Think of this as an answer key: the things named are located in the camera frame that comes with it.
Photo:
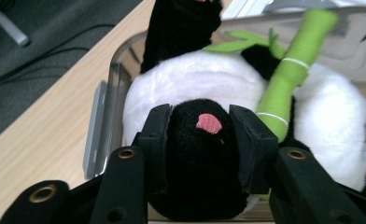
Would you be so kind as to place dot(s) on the panda plush toy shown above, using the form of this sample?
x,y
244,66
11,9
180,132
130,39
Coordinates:
x,y
203,81

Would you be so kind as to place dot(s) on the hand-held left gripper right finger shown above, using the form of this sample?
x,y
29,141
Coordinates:
x,y
256,149

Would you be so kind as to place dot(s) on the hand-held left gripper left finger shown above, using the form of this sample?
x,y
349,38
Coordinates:
x,y
156,149

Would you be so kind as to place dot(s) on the clear grey storage box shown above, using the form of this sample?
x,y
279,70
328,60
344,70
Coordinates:
x,y
115,102

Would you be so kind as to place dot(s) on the white metal stand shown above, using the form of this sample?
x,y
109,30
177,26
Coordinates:
x,y
10,26

